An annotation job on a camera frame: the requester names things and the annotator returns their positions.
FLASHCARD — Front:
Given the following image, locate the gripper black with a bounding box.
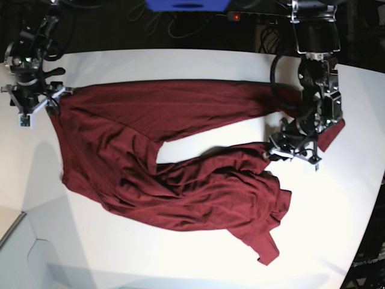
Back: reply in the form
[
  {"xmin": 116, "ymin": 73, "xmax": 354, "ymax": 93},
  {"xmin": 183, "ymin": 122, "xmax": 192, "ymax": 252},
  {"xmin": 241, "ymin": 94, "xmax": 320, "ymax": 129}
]
[
  {"xmin": 1, "ymin": 42, "xmax": 74, "ymax": 115},
  {"xmin": 263, "ymin": 116, "xmax": 331, "ymax": 164}
]

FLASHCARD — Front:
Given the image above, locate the dark red t-shirt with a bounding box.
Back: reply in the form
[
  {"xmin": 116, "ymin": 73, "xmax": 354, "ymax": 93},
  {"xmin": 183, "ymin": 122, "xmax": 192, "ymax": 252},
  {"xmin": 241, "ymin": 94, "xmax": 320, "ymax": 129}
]
[{"xmin": 49, "ymin": 80, "xmax": 345, "ymax": 267}]

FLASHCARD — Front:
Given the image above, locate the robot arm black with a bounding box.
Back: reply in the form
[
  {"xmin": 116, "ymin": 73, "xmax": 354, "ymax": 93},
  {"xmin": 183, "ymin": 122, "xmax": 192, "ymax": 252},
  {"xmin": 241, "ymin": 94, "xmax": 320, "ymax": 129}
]
[
  {"xmin": 264, "ymin": 1, "xmax": 343, "ymax": 166},
  {"xmin": 1, "ymin": 1, "xmax": 78, "ymax": 126}
]

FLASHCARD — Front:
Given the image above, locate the black power strip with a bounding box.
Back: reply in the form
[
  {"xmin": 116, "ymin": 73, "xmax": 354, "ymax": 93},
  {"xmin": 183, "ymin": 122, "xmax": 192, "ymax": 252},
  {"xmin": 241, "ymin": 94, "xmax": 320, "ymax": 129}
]
[{"xmin": 226, "ymin": 11, "xmax": 288, "ymax": 25}]

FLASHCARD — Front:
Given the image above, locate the blue box at top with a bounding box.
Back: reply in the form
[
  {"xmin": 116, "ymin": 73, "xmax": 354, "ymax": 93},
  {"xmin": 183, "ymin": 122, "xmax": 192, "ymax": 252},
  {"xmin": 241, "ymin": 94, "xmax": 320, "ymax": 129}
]
[{"xmin": 145, "ymin": 0, "xmax": 230, "ymax": 12}]

